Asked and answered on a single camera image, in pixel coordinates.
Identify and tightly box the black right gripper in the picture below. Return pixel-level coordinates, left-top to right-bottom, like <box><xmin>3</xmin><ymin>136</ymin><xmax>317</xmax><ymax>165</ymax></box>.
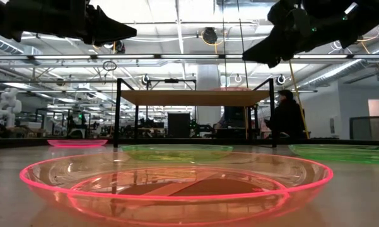
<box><xmin>242</xmin><ymin>0</ymin><xmax>346</xmax><ymax>69</ymax></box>

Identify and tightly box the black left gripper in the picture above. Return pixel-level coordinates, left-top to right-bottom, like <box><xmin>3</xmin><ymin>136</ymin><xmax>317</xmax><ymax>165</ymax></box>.
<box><xmin>12</xmin><ymin>0</ymin><xmax>138</xmax><ymax>47</ymax></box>

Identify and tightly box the green transparent plastic plate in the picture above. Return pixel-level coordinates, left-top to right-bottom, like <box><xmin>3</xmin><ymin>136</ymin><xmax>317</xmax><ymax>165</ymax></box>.
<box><xmin>288</xmin><ymin>144</ymin><xmax>379</xmax><ymax>165</ymax></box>
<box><xmin>119</xmin><ymin>144</ymin><xmax>234</xmax><ymax>165</ymax></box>

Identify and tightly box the orange transparent plastic plate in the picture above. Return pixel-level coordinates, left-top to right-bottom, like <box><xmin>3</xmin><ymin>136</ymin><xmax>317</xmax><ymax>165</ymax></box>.
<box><xmin>18</xmin><ymin>151</ymin><xmax>334</xmax><ymax>227</ymax></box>

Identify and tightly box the person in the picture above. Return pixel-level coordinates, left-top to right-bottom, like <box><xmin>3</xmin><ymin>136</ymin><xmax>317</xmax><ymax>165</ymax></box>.
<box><xmin>264</xmin><ymin>90</ymin><xmax>306</xmax><ymax>139</ymax></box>

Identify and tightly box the background robot workstation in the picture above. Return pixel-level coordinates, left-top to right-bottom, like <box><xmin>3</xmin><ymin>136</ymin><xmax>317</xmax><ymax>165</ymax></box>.
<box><xmin>34</xmin><ymin>108</ymin><xmax>92</xmax><ymax>139</ymax></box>

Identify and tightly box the pink transparent plastic plate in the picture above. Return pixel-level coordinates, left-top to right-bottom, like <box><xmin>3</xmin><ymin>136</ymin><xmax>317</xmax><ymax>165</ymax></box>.
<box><xmin>47</xmin><ymin>139</ymin><xmax>108</xmax><ymax>149</ymax></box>

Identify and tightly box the black cabinet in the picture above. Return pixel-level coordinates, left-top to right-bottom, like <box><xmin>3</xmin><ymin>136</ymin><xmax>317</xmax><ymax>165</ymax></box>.
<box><xmin>166</xmin><ymin>112</ymin><xmax>192</xmax><ymax>139</ymax></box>

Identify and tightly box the grey mesh office chair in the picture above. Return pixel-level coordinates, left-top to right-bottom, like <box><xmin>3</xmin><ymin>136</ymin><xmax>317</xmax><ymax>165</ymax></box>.
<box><xmin>349</xmin><ymin>115</ymin><xmax>379</xmax><ymax>141</ymax></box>

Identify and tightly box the white humanoid robot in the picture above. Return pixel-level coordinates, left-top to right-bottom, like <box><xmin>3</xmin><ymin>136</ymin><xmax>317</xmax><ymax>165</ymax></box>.
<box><xmin>0</xmin><ymin>87</ymin><xmax>23</xmax><ymax>131</ymax></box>

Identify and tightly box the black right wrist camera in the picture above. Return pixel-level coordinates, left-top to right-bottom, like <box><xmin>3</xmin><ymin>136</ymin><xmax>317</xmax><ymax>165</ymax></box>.
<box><xmin>286</xmin><ymin>8</ymin><xmax>316</xmax><ymax>37</ymax></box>

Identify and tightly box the black cable with coil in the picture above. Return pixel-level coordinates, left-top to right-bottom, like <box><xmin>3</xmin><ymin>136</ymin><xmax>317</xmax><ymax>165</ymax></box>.
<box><xmin>237</xmin><ymin>0</ymin><xmax>250</xmax><ymax>90</ymax></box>

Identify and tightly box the yellow cable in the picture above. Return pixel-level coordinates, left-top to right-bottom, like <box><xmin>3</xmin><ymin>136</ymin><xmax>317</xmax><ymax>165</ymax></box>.
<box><xmin>288</xmin><ymin>59</ymin><xmax>310</xmax><ymax>139</ymax></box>

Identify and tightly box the thin black hanging cable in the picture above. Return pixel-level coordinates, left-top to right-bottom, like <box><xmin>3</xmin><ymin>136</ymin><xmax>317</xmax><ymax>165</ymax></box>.
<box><xmin>221</xmin><ymin>0</ymin><xmax>228</xmax><ymax>91</ymax></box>

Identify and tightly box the wooden shelf with black frame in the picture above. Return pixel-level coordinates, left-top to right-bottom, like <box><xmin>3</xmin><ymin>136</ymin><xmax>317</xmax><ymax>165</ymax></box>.
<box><xmin>113</xmin><ymin>78</ymin><xmax>277</xmax><ymax>149</ymax></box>

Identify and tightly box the black aluminium table frame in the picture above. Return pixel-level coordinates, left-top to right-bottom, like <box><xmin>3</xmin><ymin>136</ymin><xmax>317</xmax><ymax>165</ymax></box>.
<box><xmin>0</xmin><ymin>137</ymin><xmax>379</xmax><ymax>149</ymax></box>

